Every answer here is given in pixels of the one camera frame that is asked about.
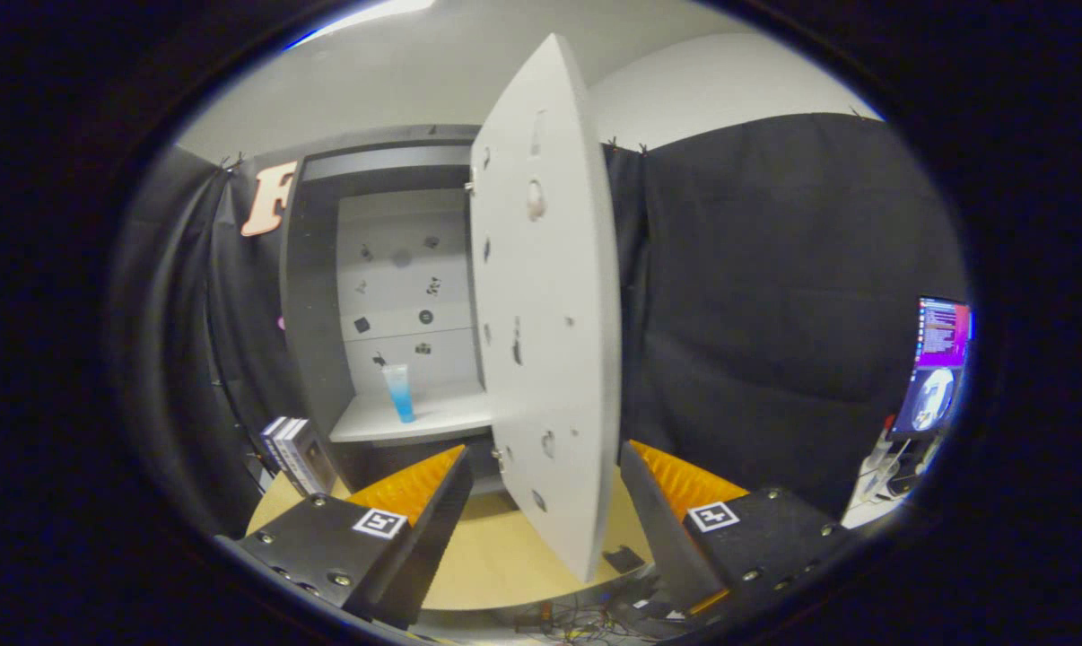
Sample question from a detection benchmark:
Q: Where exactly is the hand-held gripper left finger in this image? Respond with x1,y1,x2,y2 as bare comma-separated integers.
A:
214,444,473,629

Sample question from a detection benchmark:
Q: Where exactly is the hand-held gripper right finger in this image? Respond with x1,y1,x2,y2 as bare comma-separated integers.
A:
620,440,860,615

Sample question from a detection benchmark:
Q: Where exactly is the clear cup with blue liquid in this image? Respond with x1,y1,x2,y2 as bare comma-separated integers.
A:
381,363,416,423

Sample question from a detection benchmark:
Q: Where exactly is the white cabinet door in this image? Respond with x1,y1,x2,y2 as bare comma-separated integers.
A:
467,33,623,584

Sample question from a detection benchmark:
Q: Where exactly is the grey cabinet shelf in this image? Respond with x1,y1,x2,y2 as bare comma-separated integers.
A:
328,381,497,447

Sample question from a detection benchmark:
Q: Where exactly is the grey cover book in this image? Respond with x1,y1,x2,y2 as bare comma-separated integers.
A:
283,419,337,497

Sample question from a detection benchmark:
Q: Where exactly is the white spine book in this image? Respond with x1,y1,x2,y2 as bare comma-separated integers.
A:
272,417,307,490

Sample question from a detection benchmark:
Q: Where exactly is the white side desk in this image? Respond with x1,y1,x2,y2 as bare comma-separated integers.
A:
842,440,932,530

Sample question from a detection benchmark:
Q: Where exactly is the grey cabinet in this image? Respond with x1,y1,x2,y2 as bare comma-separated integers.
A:
276,124,506,494

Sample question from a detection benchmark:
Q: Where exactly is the black backdrop cloth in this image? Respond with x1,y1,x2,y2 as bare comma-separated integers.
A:
115,112,968,539

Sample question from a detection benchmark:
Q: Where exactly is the computer monitor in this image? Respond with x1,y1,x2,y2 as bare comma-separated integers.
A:
889,296,973,441

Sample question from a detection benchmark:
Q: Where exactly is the tangle of black cables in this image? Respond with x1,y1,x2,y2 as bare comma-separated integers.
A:
496,601,623,642

